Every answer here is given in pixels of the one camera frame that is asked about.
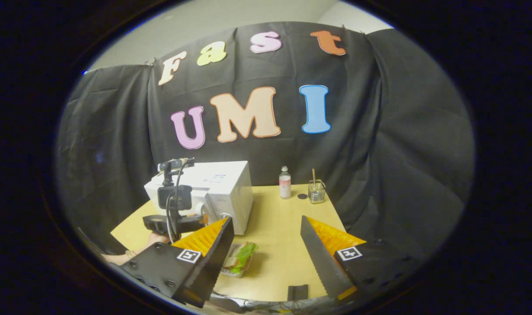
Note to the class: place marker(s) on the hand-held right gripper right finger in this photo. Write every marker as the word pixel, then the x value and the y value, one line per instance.
pixel 320 258

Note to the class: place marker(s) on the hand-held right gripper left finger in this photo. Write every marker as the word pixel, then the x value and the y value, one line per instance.
pixel 215 258

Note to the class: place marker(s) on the lettuce sandwich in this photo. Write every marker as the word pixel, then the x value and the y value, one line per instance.
pixel 244 256

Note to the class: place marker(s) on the white microwave oven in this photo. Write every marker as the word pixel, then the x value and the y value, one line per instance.
pixel 231 192

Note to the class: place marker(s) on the white plastic food tray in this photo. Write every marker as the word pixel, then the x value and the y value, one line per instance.
pixel 231 272

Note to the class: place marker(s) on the clear glass jar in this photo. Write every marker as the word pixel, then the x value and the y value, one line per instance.
pixel 317 194

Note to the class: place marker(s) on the pink label plastic bottle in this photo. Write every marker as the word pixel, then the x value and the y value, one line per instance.
pixel 285 186

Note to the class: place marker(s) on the wooden stick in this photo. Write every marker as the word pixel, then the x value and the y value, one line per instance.
pixel 313 175

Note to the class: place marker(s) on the black table edge bracket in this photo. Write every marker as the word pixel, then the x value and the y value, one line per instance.
pixel 298 292

